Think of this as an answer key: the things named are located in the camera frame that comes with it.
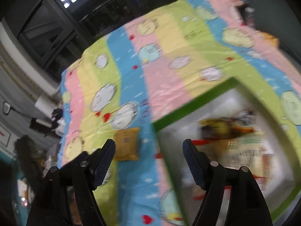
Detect pile of dark clothes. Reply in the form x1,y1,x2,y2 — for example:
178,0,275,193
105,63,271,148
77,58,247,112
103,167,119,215
50,108,66,137

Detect black upright appliance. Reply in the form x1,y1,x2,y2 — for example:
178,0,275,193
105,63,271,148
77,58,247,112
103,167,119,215
30,117,53,136

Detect dark bottle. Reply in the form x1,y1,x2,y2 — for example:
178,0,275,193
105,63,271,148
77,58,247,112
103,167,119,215
243,7,256,27

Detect yellow pouch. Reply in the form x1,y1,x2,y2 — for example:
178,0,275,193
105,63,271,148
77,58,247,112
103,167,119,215
261,31,281,48

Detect oval mirror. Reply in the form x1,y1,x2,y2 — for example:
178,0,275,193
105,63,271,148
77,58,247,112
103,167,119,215
2,101,12,115

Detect cracker packet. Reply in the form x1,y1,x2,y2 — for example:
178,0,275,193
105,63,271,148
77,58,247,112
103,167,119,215
224,144,266,171

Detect green box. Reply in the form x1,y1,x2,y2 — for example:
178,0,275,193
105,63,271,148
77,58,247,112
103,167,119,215
152,76,301,226

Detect striped printed blanket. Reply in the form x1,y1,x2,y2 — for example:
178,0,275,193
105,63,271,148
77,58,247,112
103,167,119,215
58,0,301,226

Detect dark window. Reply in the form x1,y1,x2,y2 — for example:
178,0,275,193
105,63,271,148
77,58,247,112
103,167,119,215
5,0,189,76

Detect panda print snack packet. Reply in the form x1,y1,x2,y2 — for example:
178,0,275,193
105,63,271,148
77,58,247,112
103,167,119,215
235,110,258,133

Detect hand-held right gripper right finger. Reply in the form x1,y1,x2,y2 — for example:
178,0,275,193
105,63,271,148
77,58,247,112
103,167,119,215
182,138,274,226

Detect gold candy packet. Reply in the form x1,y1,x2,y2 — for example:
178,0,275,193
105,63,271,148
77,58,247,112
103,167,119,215
199,118,236,141

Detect yellow snack packet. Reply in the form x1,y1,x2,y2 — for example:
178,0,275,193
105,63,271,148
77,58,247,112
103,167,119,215
114,127,141,162

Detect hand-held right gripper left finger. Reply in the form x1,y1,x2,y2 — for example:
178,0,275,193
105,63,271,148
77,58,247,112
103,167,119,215
26,138,116,226

